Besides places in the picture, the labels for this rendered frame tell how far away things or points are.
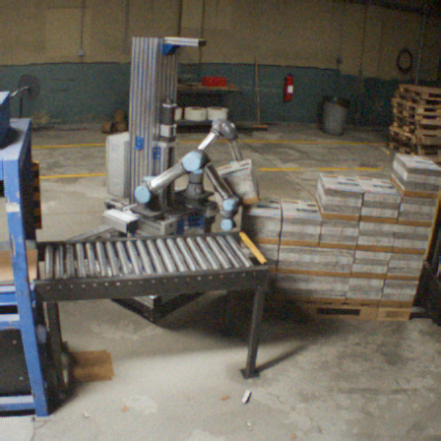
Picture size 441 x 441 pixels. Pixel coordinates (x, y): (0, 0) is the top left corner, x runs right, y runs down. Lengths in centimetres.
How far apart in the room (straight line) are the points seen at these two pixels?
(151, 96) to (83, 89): 621
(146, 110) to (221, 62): 659
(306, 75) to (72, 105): 476
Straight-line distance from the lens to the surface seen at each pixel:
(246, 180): 375
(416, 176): 388
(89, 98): 999
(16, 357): 302
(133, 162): 402
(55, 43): 988
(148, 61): 381
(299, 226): 384
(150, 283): 291
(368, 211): 386
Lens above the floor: 218
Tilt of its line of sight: 22 degrees down
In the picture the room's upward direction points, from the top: 4 degrees clockwise
